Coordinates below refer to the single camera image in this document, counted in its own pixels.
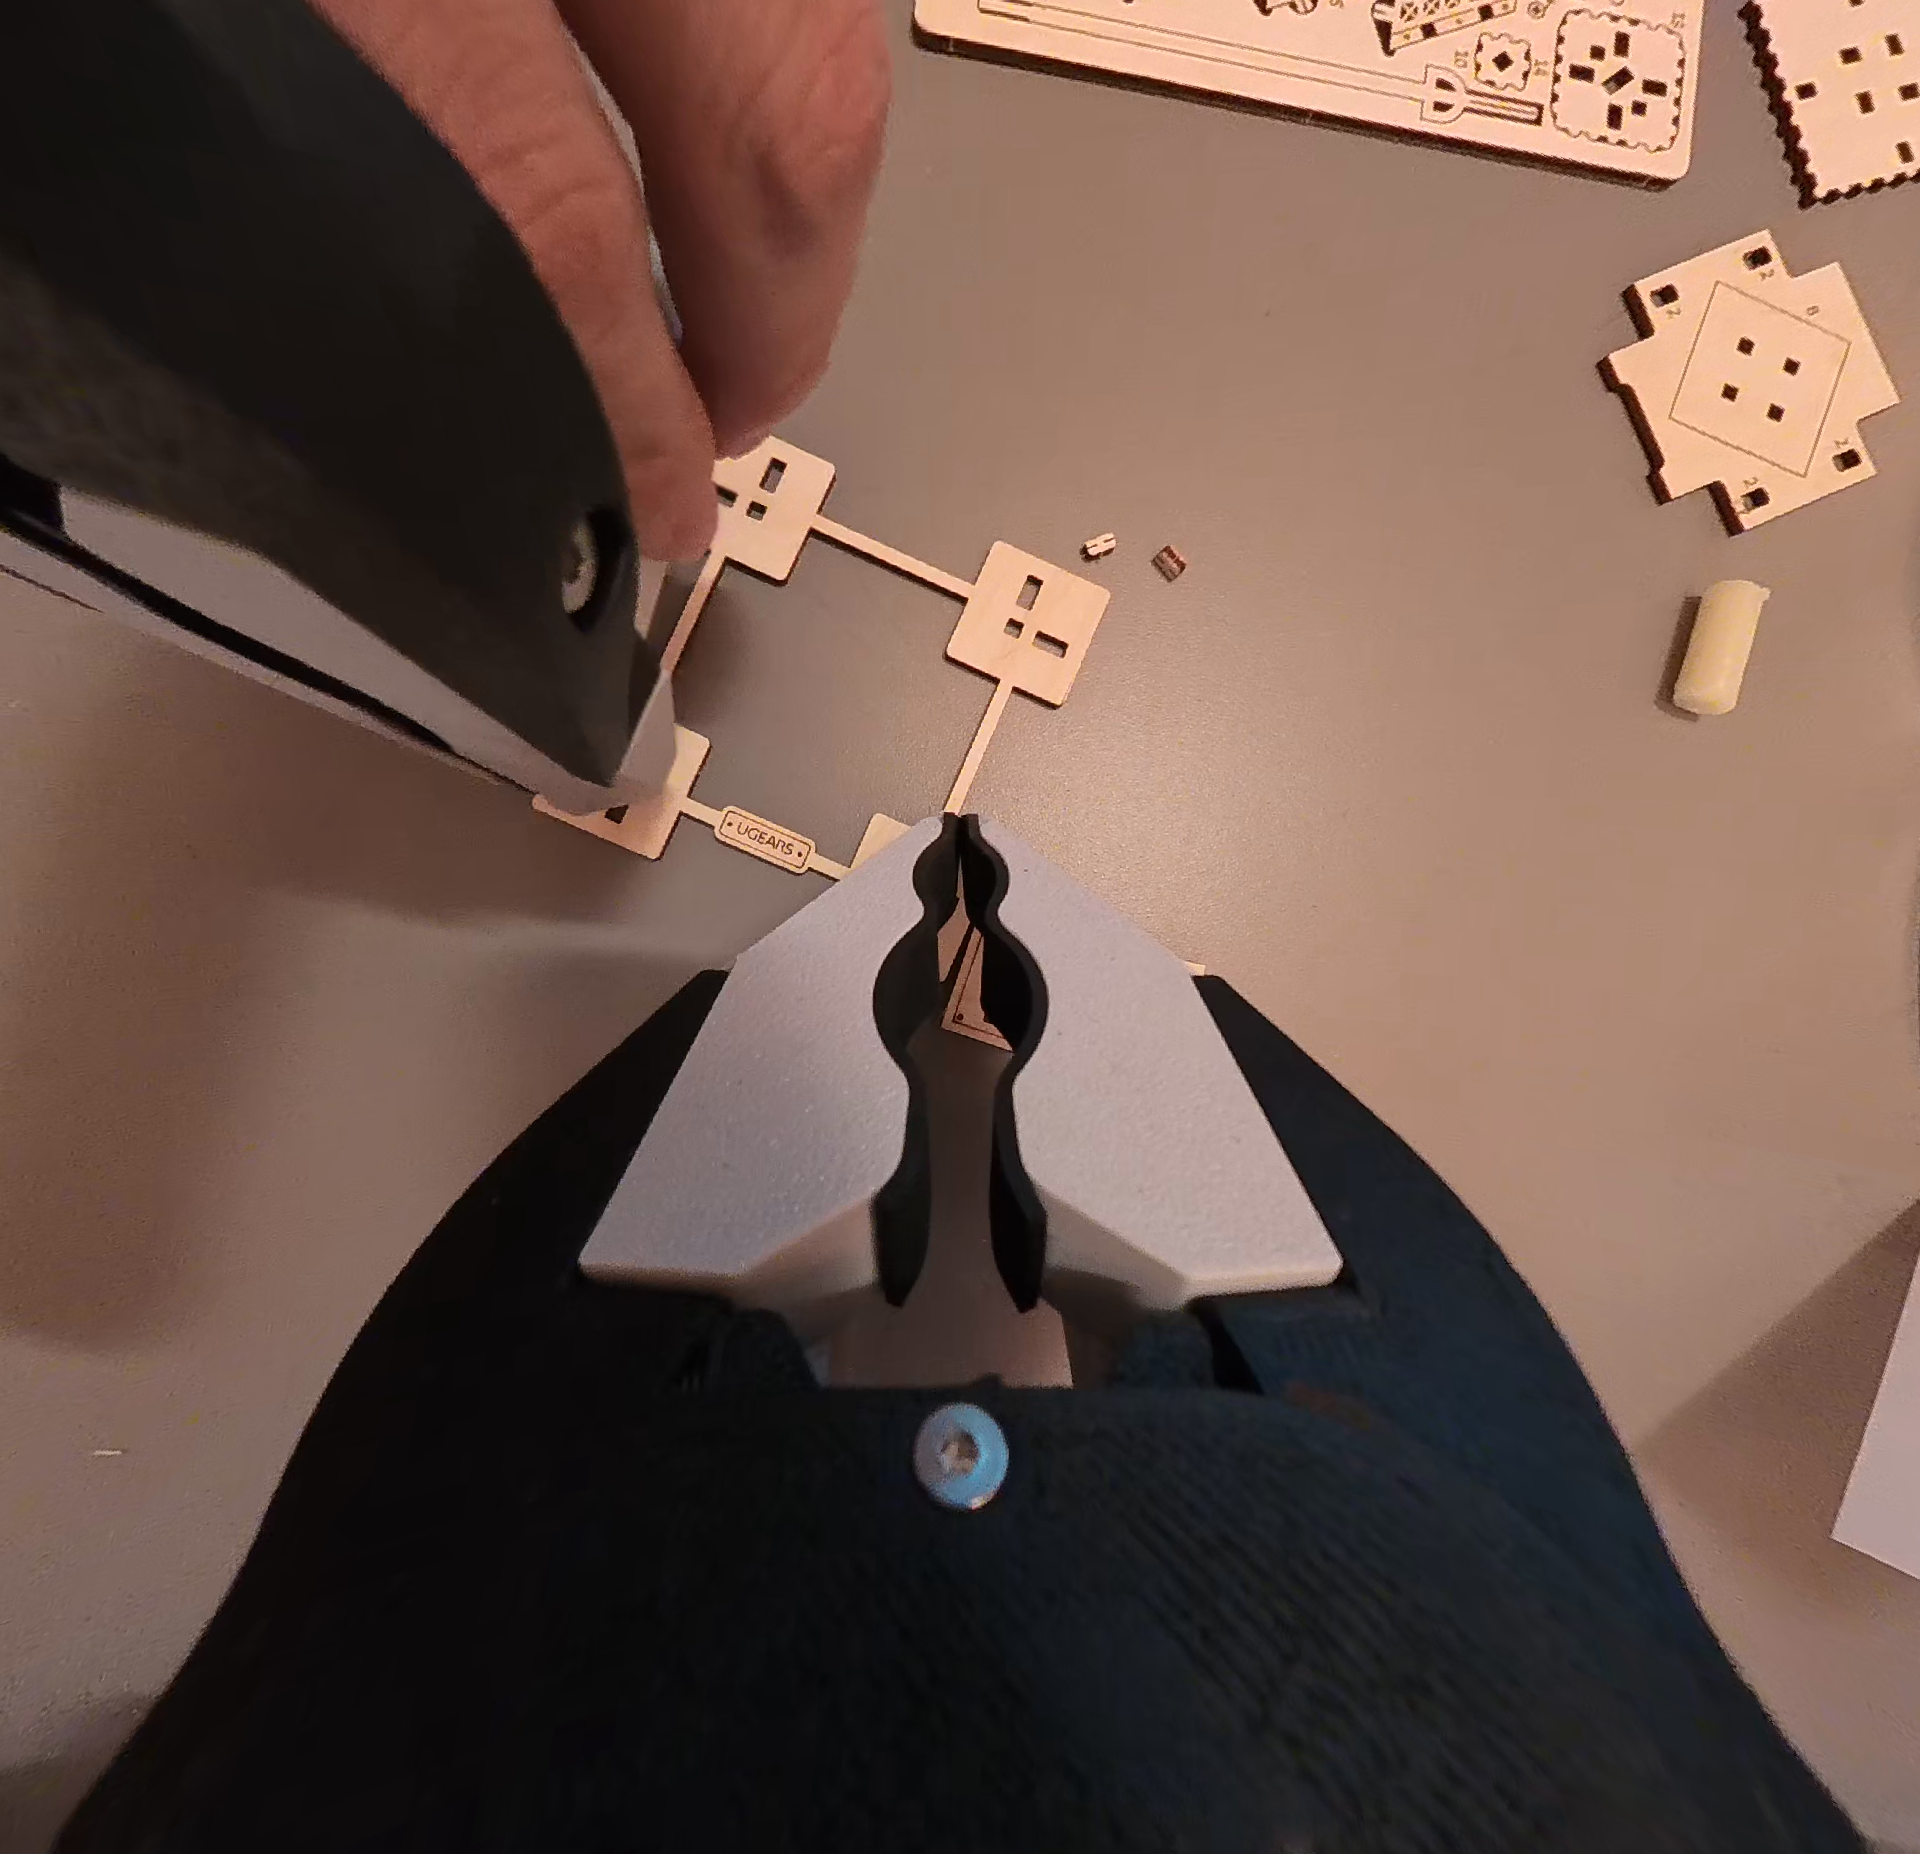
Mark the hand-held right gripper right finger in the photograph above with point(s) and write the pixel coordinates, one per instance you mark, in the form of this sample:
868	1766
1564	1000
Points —
1154	1135

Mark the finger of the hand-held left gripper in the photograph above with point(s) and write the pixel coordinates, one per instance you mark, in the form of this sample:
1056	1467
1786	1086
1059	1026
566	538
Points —
225	669
225	594

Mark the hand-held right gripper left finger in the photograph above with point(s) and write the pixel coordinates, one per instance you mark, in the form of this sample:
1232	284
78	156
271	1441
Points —
764	1135

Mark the wooden frame of square parts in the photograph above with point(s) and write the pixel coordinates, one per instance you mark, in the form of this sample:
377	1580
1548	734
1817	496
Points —
988	654

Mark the grey desk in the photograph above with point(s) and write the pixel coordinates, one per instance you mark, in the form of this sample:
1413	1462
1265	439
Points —
1425	910

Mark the person's left hand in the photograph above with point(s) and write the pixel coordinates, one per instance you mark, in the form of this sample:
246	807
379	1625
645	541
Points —
676	159

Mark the bordered square wooden tile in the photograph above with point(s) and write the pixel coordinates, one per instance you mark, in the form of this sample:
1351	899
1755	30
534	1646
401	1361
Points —
961	1007

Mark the white wax stick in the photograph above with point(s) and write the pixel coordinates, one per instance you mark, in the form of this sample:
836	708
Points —
1717	647

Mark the assembly instruction sheet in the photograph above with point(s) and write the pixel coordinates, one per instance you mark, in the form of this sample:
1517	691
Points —
1886	1435

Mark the cross-shaped wooden plate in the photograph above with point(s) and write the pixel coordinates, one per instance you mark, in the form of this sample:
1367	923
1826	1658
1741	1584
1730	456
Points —
1648	385

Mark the laser-cut wooden parts sheet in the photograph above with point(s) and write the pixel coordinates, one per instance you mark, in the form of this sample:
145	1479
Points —
1201	86

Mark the toothed square wooden plate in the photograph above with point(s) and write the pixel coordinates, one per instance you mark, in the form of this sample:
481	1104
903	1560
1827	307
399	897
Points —
1786	25

